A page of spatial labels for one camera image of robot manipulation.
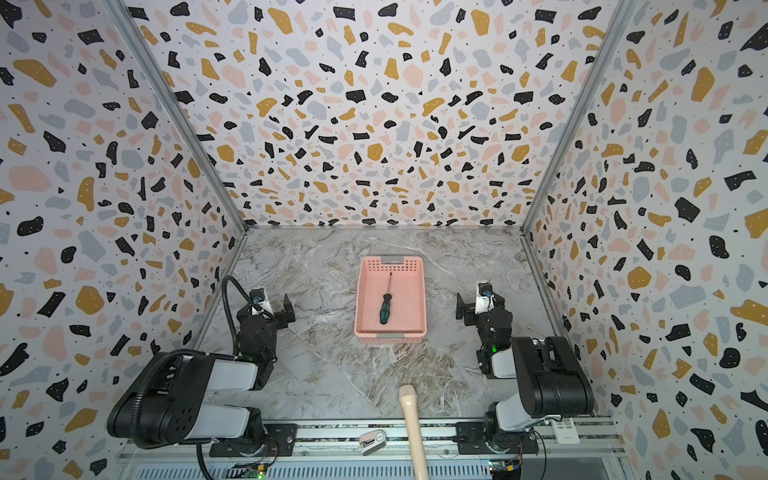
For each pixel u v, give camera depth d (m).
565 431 0.75
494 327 0.69
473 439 0.73
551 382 0.45
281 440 0.73
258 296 0.75
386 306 0.97
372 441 0.72
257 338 0.68
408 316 0.96
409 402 0.78
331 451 0.73
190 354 0.50
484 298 0.78
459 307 0.84
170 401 0.44
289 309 0.84
